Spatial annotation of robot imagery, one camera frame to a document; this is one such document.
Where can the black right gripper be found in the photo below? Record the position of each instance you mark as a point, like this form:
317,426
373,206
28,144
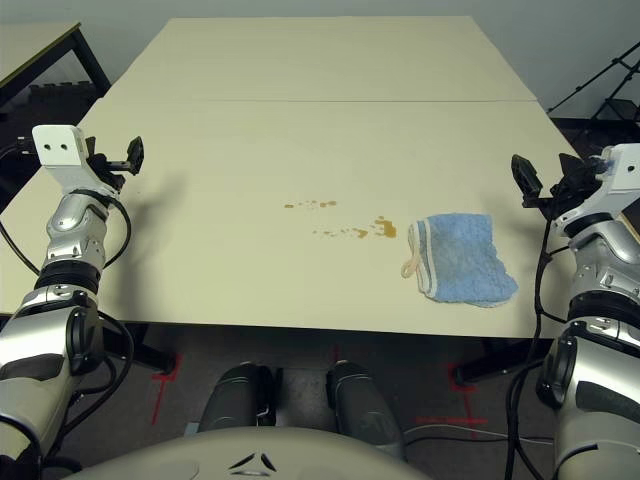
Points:
565,197

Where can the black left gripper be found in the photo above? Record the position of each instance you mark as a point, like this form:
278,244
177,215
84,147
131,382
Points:
111,172

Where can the blue fluffy striped rag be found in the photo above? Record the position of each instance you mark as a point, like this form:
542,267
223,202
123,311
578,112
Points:
460,260

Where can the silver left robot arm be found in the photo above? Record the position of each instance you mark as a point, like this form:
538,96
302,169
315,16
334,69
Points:
75,225

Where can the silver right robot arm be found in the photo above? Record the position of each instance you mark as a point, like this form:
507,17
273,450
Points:
600,250

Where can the black foam floor mat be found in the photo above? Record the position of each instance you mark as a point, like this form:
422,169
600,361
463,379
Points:
55,100

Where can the black tripod stand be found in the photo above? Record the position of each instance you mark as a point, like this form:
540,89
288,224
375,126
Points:
607,70

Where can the large brown liquid puddle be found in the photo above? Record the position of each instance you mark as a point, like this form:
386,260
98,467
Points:
386,227

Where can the black table foot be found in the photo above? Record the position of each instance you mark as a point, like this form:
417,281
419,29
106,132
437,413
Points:
500,362
150,352

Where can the brown liquid droplet trail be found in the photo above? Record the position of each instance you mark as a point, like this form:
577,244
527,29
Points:
356,232
310,204

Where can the red floor tape cross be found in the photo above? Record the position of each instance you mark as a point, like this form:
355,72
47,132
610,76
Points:
465,421

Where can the dark grey left robot leg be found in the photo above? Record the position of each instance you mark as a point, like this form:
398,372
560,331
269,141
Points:
235,400

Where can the dark grey robot leg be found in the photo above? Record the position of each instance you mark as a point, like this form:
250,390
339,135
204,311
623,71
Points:
235,400
362,405

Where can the dark grey right robot leg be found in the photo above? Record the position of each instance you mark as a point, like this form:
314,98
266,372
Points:
362,405

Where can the grey robot torso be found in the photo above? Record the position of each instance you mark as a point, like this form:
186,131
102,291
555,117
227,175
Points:
250,450

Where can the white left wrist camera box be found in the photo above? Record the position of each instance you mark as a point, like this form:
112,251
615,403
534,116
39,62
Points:
55,145

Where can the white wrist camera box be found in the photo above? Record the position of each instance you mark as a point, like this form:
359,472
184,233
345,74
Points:
625,170
55,145

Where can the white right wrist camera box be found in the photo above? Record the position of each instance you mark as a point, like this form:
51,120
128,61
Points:
625,170

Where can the beige side table black frame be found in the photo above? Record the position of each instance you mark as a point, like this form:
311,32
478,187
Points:
35,50

